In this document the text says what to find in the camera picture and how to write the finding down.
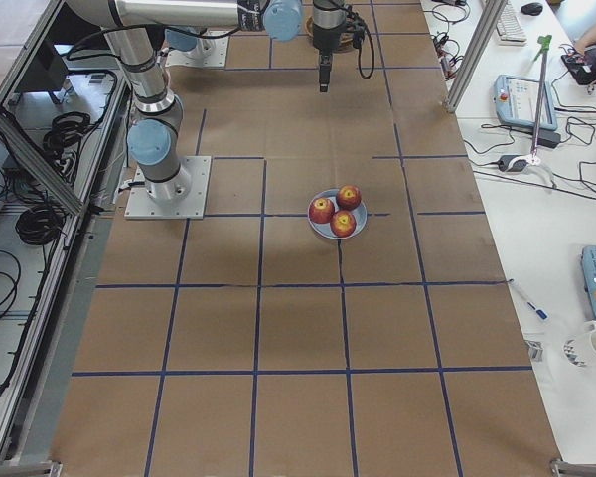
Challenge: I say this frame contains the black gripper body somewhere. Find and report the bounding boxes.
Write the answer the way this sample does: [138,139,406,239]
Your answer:
[312,20,343,69]

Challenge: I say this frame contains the red apple plate far right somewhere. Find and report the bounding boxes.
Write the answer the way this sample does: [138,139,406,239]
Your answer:
[336,185,362,211]

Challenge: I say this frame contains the red apple plate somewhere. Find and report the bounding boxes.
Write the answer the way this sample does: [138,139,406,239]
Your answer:
[336,185,362,211]
[329,210,357,239]
[308,197,335,225]

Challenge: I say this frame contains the red apple plate far left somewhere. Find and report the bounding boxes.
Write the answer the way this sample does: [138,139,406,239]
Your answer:
[308,197,335,225]

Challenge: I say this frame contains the red apple plate near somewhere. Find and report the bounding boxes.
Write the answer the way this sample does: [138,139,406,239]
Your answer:
[329,210,357,239]

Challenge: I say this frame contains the light blue plate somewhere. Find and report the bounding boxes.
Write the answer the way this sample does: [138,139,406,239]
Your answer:
[307,189,369,239]

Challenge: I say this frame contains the white keyboard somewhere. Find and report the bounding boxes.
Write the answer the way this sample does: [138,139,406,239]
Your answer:
[496,1,527,47]

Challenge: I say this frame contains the teach pendant far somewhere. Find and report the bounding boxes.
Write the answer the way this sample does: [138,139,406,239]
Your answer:
[494,75,558,131]

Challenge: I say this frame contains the black computer mouse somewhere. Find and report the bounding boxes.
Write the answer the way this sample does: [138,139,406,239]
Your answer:
[521,2,543,16]

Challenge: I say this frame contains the pink stick green tip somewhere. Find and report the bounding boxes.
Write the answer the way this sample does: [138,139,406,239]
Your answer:
[525,35,552,166]

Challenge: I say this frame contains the black power adapter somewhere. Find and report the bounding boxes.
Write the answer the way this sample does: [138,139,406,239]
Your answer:
[532,129,561,149]

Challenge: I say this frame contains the black device on desk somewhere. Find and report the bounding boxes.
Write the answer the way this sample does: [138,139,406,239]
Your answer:
[561,47,596,85]

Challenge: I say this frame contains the blue white pen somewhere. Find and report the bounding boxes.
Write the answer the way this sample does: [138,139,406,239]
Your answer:
[508,278,548,321]

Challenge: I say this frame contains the small metal clip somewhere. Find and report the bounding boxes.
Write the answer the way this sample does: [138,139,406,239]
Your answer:
[524,340,544,362]

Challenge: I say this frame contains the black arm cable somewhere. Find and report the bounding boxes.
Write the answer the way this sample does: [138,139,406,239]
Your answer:
[342,4,378,80]

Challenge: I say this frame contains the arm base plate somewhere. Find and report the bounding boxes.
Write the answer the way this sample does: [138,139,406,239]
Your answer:
[124,156,212,220]
[165,37,228,68]

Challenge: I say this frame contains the aluminium frame post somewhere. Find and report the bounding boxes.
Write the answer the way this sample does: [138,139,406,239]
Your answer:
[444,0,505,113]

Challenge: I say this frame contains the black cable coil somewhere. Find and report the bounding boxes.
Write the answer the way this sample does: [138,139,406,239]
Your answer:
[14,201,74,247]

